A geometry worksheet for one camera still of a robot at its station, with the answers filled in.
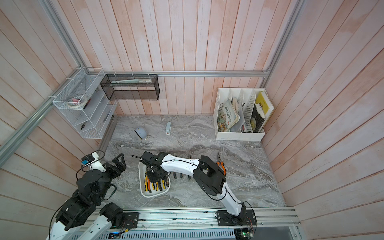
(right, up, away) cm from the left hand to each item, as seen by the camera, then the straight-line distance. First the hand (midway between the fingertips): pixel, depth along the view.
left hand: (118, 160), depth 69 cm
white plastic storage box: (+14, -21, +13) cm, 29 cm away
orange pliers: (+25, -13, +20) cm, 35 cm away
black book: (+79, +22, +26) cm, 86 cm away
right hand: (+13, -15, +16) cm, 26 cm away
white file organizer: (+67, +25, +23) cm, 75 cm away
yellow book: (+81, +35, +26) cm, 92 cm away
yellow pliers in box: (+13, -18, +14) cm, 27 cm away
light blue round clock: (+1, +12, +31) cm, 34 cm away
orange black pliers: (+29, -13, +19) cm, 37 cm away
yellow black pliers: (+34, -14, +19) cm, 41 cm away
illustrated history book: (+60, +23, +30) cm, 70 cm away
